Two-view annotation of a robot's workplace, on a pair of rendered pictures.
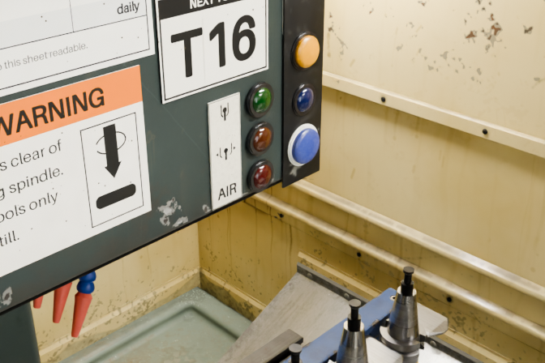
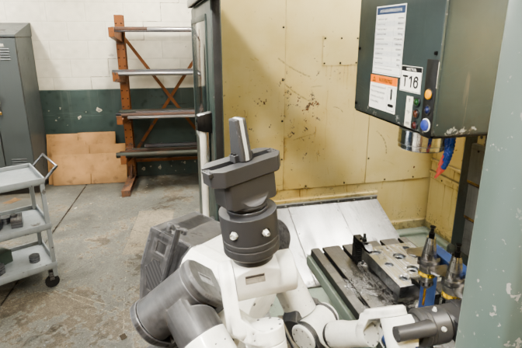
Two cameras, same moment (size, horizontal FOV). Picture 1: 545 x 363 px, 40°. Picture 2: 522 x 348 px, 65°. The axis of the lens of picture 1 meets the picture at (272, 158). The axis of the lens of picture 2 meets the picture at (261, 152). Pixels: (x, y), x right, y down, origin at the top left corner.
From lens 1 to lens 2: 1.36 m
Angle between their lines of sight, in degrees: 109
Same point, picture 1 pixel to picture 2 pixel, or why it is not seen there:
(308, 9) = (431, 81)
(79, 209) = (385, 103)
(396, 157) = not seen: outside the picture
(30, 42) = (385, 66)
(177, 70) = (402, 83)
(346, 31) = not seen: outside the picture
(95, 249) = (386, 115)
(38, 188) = (381, 95)
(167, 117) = (400, 93)
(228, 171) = (408, 117)
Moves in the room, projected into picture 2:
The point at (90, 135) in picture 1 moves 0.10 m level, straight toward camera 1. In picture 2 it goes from (388, 88) to (355, 88)
